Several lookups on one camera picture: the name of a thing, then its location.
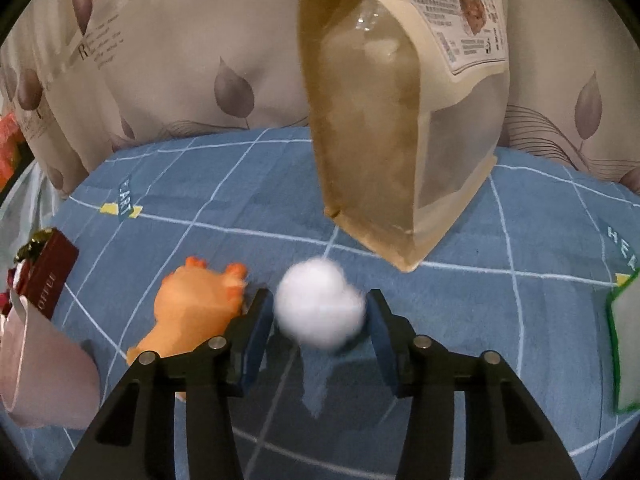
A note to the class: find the green tissue pack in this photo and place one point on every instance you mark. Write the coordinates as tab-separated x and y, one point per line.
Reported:
627	350

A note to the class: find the orange red plastic bag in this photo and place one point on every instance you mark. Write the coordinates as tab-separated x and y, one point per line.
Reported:
7	145

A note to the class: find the gold metal scrubber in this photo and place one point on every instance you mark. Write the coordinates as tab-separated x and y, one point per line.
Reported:
31	249

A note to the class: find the pink mug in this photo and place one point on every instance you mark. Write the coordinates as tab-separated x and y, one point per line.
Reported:
45	370

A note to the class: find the white fluffy ball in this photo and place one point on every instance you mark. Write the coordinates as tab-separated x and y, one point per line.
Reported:
320	302

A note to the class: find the blue checked tablecloth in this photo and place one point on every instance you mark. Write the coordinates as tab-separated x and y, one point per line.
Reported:
450	310

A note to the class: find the beige leaf print curtain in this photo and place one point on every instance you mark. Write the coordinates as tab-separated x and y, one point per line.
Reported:
175	60

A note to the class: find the red box with gold inside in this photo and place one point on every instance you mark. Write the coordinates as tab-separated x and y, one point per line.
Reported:
50	275

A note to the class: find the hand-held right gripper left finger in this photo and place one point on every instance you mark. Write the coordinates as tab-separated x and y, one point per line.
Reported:
257	345

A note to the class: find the orange rubber toy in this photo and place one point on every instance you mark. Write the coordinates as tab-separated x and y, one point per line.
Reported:
190	305

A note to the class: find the pale printed plastic cover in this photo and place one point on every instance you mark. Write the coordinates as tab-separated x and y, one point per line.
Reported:
25	200

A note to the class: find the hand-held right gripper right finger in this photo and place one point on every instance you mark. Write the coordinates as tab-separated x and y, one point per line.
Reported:
382	350

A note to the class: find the brown paper snack pouch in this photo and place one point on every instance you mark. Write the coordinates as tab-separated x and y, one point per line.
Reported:
370	150

